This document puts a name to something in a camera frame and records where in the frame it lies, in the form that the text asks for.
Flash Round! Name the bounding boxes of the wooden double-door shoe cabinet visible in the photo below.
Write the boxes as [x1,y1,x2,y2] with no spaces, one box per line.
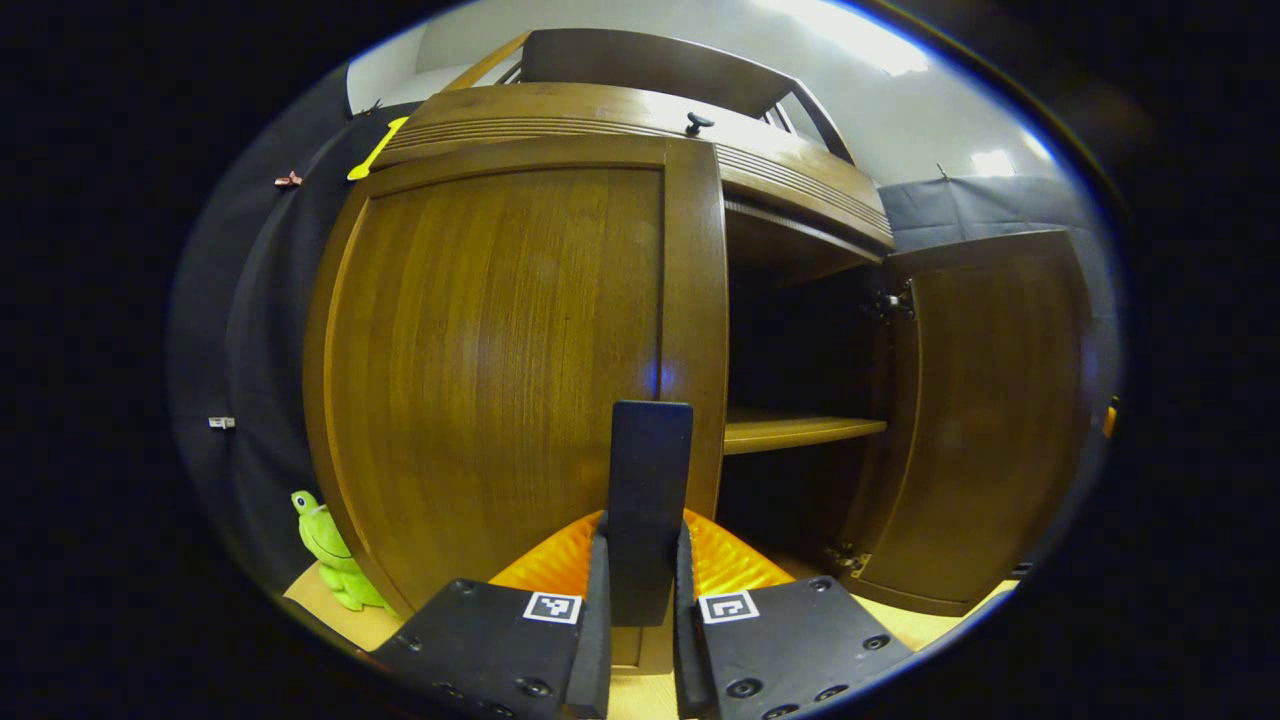
[302,27,1097,674]

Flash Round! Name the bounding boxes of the wooden cabinet door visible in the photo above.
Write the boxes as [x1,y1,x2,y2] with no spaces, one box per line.
[302,134,730,674]
[839,229,1097,619]

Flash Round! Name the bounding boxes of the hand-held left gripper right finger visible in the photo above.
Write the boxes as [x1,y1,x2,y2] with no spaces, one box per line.
[671,507,917,720]

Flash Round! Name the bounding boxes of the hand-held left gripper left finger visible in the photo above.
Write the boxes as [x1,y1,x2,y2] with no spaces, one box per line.
[367,509,614,720]

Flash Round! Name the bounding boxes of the wooden cabinet shelf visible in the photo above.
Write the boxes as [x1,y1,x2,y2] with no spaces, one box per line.
[721,406,890,457]

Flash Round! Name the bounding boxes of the black door handle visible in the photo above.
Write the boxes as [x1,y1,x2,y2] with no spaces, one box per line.
[606,400,695,629]

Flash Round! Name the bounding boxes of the green frog toy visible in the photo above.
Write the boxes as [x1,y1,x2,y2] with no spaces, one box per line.
[290,488,397,614]

